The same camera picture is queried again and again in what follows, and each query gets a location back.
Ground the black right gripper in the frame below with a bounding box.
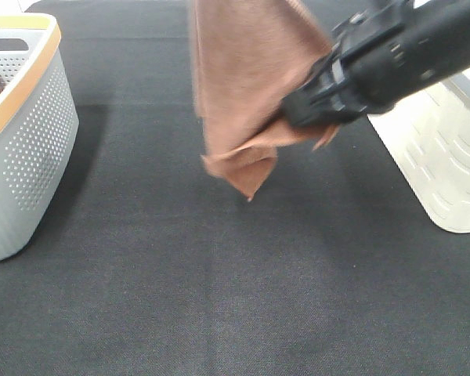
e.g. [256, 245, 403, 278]
[280, 10, 404, 128]

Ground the brown microfibre towel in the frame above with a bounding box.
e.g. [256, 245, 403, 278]
[190, 1, 338, 199]

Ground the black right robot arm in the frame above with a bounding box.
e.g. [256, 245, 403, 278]
[281, 0, 470, 128]

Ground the white basket with grey rim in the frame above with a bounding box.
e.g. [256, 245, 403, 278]
[368, 68, 470, 233]

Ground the black table cloth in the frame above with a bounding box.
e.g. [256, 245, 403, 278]
[0, 1, 470, 375]

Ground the grey perforated laundry basket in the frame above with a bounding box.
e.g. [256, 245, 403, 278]
[0, 13, 79, 261]

